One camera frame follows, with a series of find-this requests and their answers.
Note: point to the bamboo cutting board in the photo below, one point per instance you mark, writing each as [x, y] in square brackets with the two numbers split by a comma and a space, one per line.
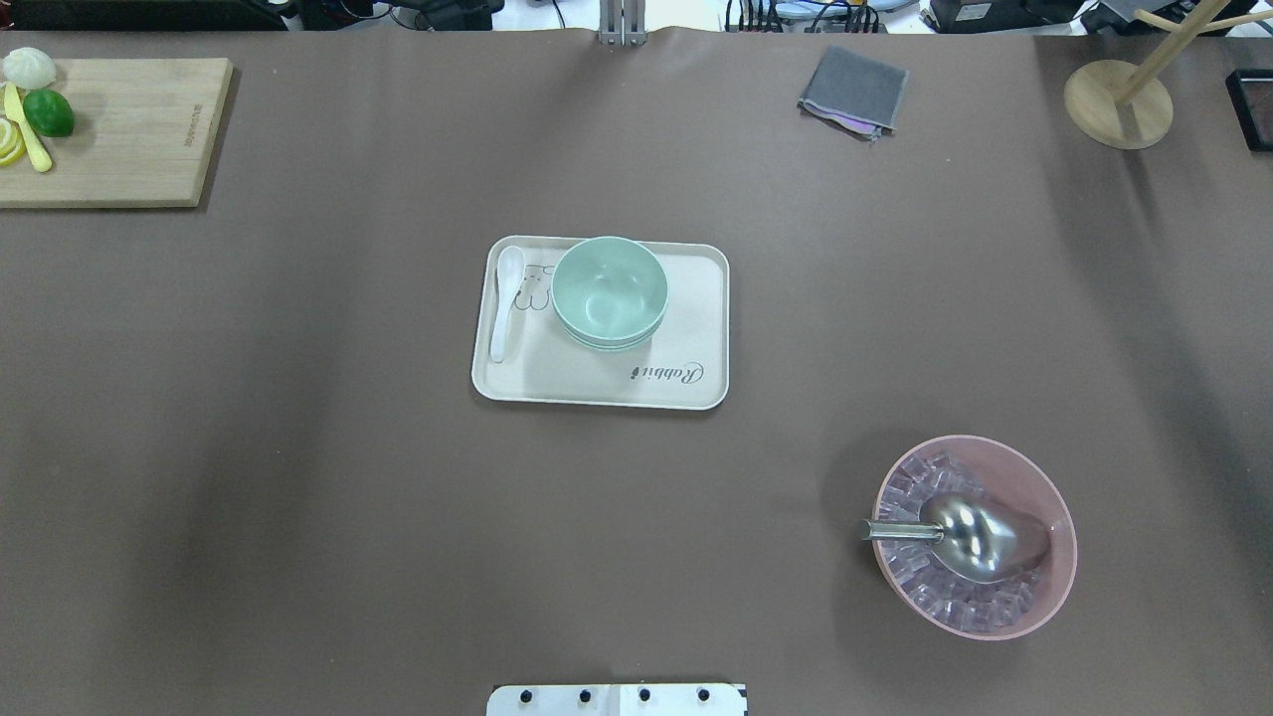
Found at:
[145, 133]

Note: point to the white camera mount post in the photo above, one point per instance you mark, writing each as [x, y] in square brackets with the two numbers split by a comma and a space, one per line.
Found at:
[659, 698]

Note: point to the metal ice scoop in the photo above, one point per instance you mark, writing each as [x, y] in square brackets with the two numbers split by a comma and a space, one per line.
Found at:
[974, 537]

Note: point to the green bowl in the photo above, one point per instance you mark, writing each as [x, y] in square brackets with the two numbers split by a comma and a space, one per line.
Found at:
[610, 287]
[607, 344]

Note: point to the white ceramic spoon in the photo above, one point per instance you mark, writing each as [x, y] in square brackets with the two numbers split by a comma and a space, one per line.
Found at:
[509, 274]

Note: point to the wooden stand with round base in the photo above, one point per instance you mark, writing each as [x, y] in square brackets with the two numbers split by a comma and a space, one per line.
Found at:
[1125, 105]

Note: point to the grey folded cloth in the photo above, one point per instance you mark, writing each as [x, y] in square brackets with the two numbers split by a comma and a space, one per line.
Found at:
[861, 94]

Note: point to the green lime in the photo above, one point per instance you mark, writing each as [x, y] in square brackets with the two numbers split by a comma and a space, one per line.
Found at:
[49, 113]

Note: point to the yellow plastic knife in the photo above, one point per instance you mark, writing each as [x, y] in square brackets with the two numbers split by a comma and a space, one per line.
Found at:
[36, 152]

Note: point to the white garlic bulb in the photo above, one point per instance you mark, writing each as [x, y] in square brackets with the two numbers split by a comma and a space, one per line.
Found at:
[29, 68]

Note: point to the green bowl on tray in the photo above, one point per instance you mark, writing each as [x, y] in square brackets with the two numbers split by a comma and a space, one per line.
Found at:
[607, 344]

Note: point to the cream rabbit serving tray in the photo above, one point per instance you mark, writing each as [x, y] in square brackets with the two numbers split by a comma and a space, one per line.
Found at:
[685, 366]

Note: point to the lemon slice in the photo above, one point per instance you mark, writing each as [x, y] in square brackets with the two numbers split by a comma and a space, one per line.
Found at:
[12, 142]

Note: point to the pink bowl with ice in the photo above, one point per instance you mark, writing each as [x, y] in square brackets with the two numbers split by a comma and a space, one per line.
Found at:
[996, 472]

